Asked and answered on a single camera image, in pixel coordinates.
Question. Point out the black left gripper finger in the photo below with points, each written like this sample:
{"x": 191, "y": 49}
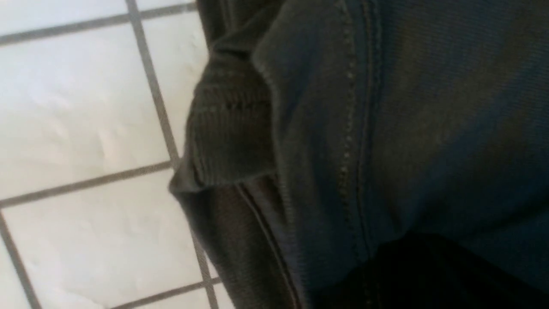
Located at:
{"x": 425, "y": 271}

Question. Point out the gray long sleeve shirt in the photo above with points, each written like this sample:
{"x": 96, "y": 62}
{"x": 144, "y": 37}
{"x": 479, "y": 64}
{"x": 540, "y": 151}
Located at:
{"x": 321, "y": 130}

